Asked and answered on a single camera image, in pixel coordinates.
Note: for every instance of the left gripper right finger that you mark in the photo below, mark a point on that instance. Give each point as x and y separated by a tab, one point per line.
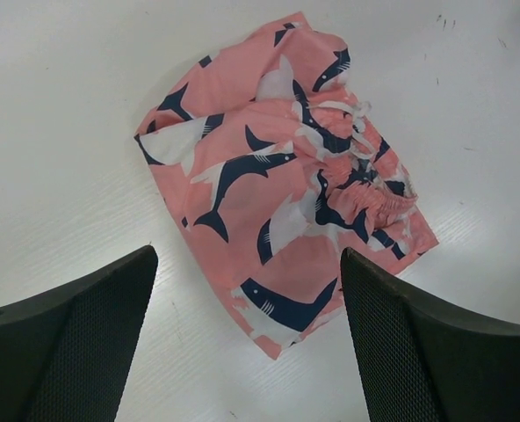
421	358

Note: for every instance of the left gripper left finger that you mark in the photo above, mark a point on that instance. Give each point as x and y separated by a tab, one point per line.
65	354

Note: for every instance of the pink shark print shorts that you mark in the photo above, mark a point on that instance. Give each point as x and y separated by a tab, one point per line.
270	168

